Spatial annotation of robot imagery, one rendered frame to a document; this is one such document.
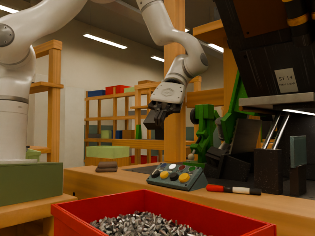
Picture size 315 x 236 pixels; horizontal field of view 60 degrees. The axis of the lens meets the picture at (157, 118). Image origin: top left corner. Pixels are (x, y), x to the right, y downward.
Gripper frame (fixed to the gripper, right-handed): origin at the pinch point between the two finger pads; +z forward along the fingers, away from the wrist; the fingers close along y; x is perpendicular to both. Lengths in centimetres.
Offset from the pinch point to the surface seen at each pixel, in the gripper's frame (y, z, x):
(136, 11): -184, -395, 140
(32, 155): -61, 4, 33
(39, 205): -25.0, 32.4, 8.3
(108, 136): -296, -355, 462
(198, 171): 15.3, 14.1, 2.9
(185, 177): 12.6, 17.5, 2.0
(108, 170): -19.3, 7.5, 23.8
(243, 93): 23.1, -13.3, -3.1
